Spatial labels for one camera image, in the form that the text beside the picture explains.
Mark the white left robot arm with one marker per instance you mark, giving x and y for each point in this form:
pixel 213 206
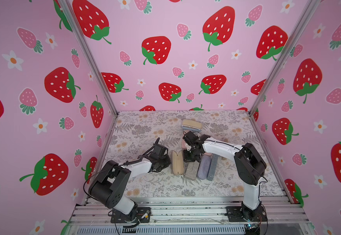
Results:
pixel 110 183

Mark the pink glasses case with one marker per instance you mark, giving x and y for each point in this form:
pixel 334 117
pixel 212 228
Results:
pixel 183 145

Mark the grey fabric glasses case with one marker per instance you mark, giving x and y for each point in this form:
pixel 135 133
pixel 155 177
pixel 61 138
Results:
pixel 177 163

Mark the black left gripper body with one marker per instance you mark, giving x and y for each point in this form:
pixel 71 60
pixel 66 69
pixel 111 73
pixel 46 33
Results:
pixel 163 162

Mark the grey case teal lining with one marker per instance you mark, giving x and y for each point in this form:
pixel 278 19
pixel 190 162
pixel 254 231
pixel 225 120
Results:
pixel 192 170

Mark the blue fabric glasses case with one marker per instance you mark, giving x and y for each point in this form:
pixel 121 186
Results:
pixel 192 125

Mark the aluminium corner post left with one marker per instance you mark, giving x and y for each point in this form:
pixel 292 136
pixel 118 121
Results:
pixel 67 8

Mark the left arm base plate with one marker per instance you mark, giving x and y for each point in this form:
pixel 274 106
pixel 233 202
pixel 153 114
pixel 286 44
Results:
pixel 137 215

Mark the aluminium corner post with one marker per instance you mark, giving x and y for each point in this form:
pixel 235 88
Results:
pixel 297 32
pixel 67 8

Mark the green case purple glasses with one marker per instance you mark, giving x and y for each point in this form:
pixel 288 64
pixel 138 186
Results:
pixel 213 167

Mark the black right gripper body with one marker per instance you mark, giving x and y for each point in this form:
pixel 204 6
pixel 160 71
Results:
pixel 190 154

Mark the aluminium rail frame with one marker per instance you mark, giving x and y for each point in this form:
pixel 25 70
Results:
pixel 193 216

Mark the purple case brown lining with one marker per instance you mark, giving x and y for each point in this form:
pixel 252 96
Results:
pixel 204 167

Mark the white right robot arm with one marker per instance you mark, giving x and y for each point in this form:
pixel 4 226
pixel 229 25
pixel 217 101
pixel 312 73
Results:
pixel 249 163

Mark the aluminium corner post right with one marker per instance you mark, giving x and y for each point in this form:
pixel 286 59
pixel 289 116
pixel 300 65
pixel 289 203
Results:
pixel 297 32

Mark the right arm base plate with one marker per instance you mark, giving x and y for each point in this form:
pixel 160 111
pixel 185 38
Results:
pixel 244 214

